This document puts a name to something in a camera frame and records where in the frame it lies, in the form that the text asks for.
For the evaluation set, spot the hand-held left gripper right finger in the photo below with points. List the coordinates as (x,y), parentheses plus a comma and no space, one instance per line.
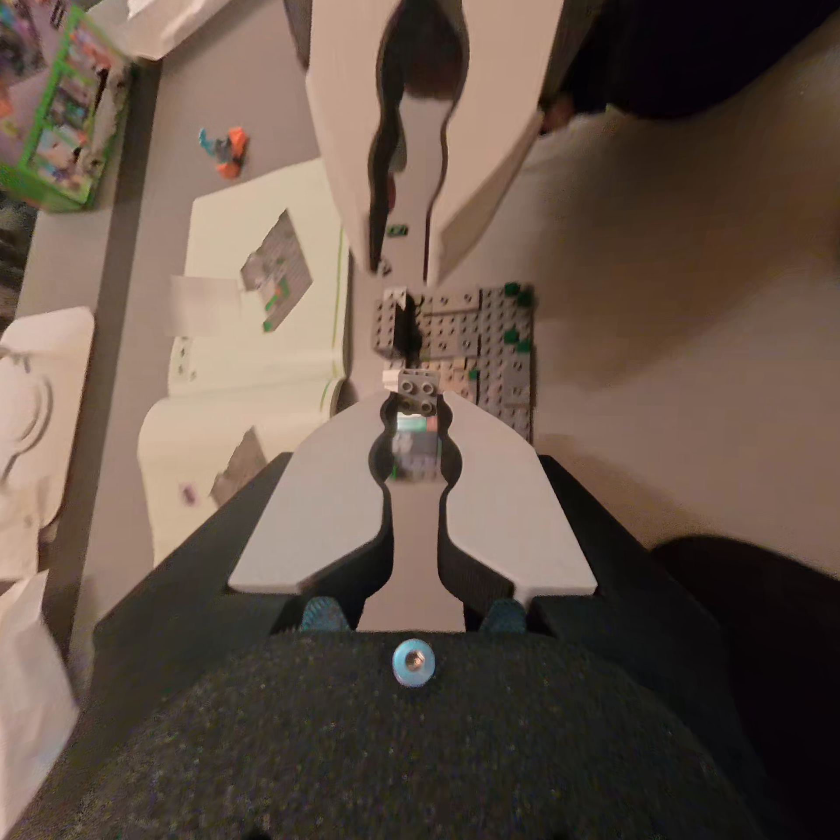
(518,518)

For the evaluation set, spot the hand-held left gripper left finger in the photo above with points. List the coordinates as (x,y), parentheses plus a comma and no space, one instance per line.
(315,518)

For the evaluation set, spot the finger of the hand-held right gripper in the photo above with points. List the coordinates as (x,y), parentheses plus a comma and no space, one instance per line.
(341,98)
(505,79)

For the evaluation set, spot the light grey square brick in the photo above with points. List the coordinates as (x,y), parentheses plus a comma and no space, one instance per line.
(418,387)

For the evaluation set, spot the grey and green brick build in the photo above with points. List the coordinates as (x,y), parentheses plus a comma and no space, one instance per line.
(485,341)

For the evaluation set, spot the person's right forearm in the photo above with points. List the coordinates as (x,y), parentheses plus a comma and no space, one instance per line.
(722,52)

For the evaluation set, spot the person's right hand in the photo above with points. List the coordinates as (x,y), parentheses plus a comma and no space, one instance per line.
(556,113)

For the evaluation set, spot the orange toy minifigure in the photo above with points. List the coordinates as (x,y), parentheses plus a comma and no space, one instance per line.
(233,141)

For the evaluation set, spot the open instruction booklet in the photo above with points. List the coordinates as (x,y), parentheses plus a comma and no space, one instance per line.
(223,223)

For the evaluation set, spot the white paper bag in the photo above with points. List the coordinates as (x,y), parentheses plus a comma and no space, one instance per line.
(170,26)

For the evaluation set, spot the green toy brick box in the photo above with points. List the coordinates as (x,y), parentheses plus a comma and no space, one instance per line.
(65,131)

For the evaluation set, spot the white crumpled paper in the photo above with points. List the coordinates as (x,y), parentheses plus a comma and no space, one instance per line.
(33,689)

